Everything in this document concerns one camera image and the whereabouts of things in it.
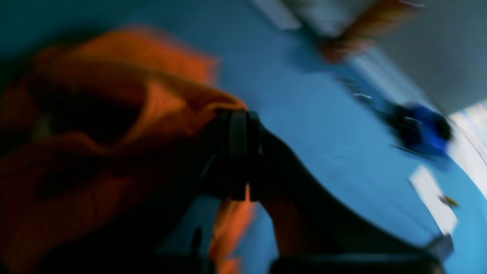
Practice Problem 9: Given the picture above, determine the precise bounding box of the blue table cloth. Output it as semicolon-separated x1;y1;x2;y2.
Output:
1;0;486;274

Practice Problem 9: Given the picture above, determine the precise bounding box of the black lanyard with carabiner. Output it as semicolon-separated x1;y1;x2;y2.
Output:
337;76;392;115

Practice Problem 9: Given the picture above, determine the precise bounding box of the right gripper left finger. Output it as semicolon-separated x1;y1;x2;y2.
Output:
38;110;248;274

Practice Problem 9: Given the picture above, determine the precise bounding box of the orange drink bottle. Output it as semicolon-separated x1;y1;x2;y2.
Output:
320;0;426;64

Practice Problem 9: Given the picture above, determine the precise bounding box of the blue box with knob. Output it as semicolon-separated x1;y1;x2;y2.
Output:
388;104;453;158

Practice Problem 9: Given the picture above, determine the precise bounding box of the orange t-shirt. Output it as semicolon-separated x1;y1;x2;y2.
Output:
1;28;248;274

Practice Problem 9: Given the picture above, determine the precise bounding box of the grey remote control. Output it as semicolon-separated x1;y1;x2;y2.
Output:
425;233;455;263

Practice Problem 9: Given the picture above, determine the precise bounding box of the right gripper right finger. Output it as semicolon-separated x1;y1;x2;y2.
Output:
247;112;445;274

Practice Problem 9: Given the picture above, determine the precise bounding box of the yellow AA battery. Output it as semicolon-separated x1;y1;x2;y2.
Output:
438;195;459;208

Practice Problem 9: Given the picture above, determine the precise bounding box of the white paper sheet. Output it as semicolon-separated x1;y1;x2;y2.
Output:
409;165;458;235

